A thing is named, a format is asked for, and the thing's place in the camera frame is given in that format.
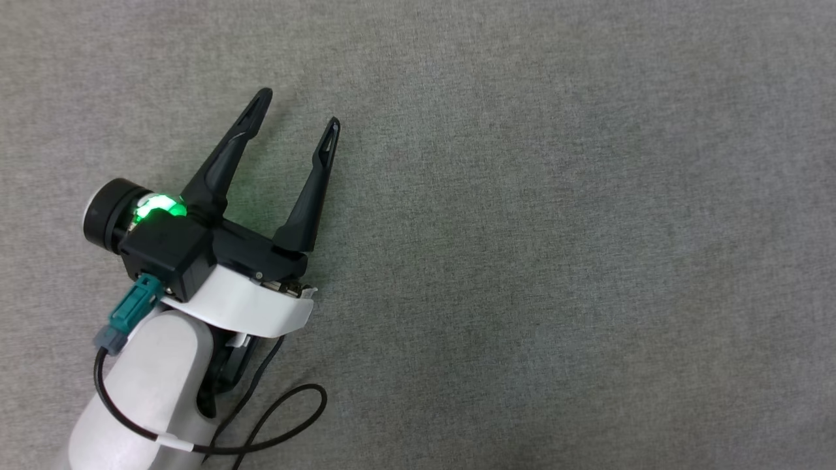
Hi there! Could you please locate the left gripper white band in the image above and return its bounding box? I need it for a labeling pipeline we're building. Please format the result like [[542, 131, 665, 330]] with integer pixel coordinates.
[[82, 87, 342, 339]]

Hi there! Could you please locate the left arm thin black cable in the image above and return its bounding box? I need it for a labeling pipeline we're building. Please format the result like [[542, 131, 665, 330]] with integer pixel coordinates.
[[199, 334, 288, 461]]

